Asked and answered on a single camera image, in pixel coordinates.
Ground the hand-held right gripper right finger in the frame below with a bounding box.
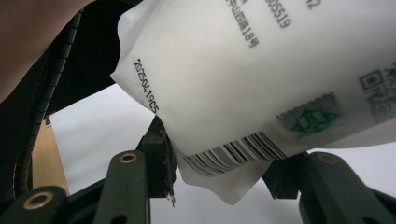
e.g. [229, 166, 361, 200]
[262, 151, 396, 224]

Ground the white and blue pouch bag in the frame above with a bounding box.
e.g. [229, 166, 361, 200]
[110, 0, 396, 206]

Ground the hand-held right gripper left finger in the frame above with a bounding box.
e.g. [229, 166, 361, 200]
[92, 115, 178, 224]

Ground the white table mat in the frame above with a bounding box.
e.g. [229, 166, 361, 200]
[49, 83, 396, 224]

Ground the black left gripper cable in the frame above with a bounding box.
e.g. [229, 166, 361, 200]
[13, 8, 86, 199]

